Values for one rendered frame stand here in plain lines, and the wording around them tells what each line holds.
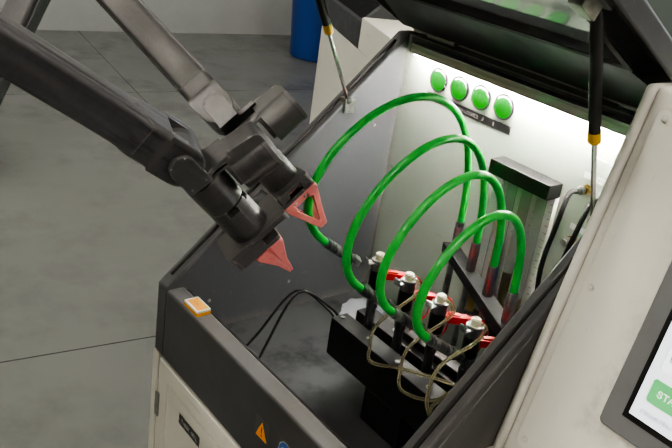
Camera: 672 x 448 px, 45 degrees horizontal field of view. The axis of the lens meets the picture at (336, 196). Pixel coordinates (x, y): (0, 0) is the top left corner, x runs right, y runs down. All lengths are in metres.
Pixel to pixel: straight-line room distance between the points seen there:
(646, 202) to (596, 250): 0.10
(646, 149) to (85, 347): 2.38
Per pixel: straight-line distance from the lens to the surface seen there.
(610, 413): 1.21
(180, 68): 1.33
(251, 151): 1.04
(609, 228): 1.20
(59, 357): 3.11
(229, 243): 1.13
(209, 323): 1.54
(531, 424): 1.28
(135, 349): 3.14
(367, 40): 4.43
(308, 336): 1.75
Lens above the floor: 1.78
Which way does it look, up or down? 23 degrees down
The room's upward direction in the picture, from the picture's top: 8 degrees clockwise
